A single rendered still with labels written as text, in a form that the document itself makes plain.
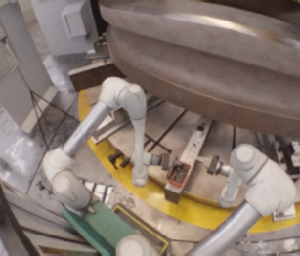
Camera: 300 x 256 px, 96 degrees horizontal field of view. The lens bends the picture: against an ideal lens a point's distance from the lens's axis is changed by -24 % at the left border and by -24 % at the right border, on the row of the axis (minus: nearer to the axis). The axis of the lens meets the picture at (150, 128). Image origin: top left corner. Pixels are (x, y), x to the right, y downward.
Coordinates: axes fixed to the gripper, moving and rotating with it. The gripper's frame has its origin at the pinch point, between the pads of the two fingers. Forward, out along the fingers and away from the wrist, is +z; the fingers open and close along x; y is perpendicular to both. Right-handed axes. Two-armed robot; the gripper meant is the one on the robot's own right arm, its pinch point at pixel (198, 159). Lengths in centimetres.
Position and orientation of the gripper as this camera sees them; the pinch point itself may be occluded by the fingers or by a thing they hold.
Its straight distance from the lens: 127.1
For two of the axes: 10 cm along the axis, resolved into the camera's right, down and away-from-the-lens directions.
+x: -4.8, 7.1, -5.2
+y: -0.9, -6.3, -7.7
